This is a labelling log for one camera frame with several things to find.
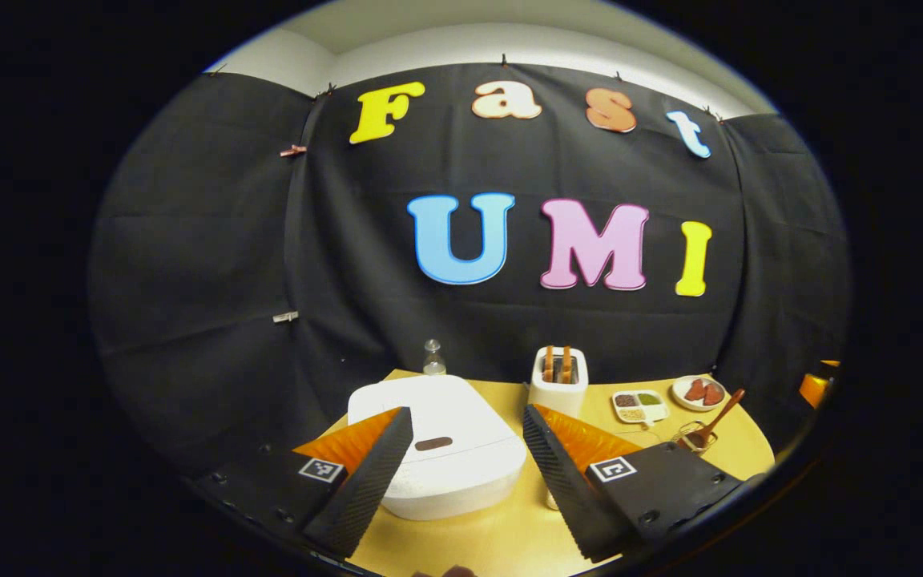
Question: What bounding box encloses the white toaster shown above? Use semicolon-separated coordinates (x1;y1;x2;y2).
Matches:
527;345;590;419

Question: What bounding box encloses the brown wooden spoon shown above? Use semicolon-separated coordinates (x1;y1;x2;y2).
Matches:
682;389;746;450

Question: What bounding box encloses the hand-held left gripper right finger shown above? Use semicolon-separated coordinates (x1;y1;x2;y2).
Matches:
522;403;743;563

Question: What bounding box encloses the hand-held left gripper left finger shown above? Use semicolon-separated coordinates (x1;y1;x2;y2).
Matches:
189;406;414;559

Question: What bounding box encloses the black backdrop cloth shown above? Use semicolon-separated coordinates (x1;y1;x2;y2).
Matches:
87;63;853;482

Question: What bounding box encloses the white rice cooker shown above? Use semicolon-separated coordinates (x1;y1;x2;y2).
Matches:
347;374;528;522

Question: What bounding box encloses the clear chopstick holder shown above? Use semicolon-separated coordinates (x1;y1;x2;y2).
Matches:
671;422;719;456

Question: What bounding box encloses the white round plate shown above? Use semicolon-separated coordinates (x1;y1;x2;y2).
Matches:
671;375;728;413

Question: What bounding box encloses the white divided bean dish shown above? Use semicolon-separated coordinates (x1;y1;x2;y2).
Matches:
611;389;671;427

